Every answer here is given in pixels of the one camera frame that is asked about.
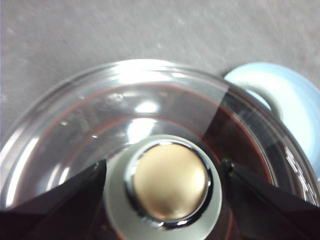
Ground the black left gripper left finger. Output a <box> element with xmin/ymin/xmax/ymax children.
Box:
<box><xmin>0</xmin><ymin>159</ymin><xmax>108</xmax><ymax>240</ymax></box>

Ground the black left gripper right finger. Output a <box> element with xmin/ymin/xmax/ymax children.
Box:
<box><xmin>220</xmin><ymin>159</ymin><xmax>320</xmax><ymax>240</ymax></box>

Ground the blue plate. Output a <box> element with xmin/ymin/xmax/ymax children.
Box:
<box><xmin>224</xmin><ymin>61</ymin><xmax>320</xmax><ymax>183</ymax></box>

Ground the glass lid with green knob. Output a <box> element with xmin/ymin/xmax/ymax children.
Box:
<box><xmin>0</xmin><ymin>58</ymin><xmax>320</xmax><ymax>240</ymax></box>

